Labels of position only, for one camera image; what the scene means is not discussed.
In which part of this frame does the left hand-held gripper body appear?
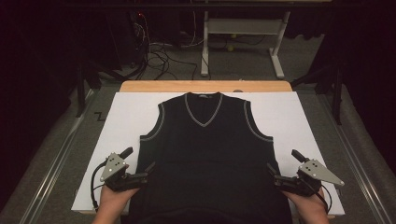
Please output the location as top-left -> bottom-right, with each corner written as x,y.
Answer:
99,151 -> 149,192

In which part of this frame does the metal floor rail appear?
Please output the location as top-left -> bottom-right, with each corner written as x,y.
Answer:
19,89 -> 96,224
317,92 -> 394,224

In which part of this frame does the white paper sheet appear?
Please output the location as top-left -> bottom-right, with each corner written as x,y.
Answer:
71,91 -> 346,217

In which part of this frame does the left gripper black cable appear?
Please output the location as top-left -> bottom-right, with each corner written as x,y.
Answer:
90,161 -> 109,213

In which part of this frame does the black knit vest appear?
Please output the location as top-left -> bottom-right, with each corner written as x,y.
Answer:
122,91 -> 293,224

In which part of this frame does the person's right hand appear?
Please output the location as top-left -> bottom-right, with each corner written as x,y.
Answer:
281,188 -> 329,217

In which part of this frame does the bundle of floor cables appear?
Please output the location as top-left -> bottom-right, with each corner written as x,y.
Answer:
129,10 -> 200,82

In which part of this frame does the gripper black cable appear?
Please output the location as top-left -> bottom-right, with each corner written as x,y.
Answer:
306,178 -> 333,215
90,161 -> 109,213

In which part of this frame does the person's left hand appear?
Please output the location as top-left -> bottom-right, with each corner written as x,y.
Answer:
97,185 -> 140,217

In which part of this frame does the white metal desk frame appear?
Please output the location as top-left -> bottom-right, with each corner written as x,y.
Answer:
200,10 -> 292,80

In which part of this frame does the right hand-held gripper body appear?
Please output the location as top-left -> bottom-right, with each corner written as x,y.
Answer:
273,159 -> 346,198

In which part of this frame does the black metal stand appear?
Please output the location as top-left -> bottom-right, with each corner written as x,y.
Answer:
75,57 -> 134,119
290,60 -> 346,126

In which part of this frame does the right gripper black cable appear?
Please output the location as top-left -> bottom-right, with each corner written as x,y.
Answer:
306,178 -> 333,215

